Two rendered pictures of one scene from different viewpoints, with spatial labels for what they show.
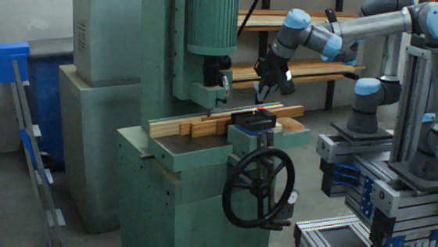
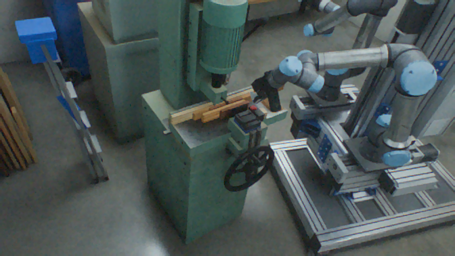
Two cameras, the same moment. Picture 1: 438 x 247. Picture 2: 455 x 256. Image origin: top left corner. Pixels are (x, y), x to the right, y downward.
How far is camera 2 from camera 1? 64 cm
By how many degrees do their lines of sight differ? 25
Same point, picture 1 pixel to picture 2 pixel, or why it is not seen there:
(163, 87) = (179, 78)
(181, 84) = (193, 80)
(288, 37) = (281, 78)
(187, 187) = (198, 162)
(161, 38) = (177, 43)
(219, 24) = (227, 52)
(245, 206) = not seen: hidden behind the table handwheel
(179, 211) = (193, 175)
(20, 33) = not seen: outside the picture
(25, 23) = not seen: outside the picture
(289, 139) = (271, 119)
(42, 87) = (62, 16)
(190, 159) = (202, 147)
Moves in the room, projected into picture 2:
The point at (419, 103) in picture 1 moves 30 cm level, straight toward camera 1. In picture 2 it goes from (378, 96) to (370, 131)
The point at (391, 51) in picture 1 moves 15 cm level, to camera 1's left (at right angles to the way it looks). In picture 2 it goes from (364, 39) to (338, 37)
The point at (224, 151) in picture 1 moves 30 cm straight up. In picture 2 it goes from (225, 137) to (233, 87)
